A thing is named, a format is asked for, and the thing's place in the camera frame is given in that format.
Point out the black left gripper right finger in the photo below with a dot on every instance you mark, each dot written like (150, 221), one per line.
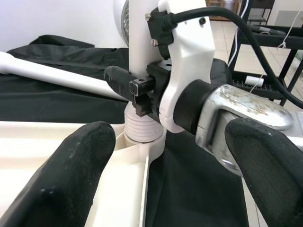
(270, 170)

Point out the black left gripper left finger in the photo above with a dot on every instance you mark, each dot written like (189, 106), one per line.
(59, 179)

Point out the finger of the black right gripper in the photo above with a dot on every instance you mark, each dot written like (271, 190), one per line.
(123, 81)

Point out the white plastic table leg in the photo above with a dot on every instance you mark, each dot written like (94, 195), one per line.
(59, 75)
(139, 35)

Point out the white plastic table top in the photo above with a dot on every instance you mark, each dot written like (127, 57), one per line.
(123, 184)

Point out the white floor fan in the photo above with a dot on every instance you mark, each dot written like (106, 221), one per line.
(122, 23)

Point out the black table cloth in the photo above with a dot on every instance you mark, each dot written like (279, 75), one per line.
(189, 184)

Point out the small white plastic tube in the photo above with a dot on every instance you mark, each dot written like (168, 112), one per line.
(254, 81)

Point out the wooden cabinet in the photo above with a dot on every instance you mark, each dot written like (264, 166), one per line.
(222, 9)

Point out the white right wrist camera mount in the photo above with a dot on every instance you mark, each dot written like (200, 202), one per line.
(191, 47)

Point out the black metal furniture frame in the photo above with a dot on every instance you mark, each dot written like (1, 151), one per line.
(288, 35)

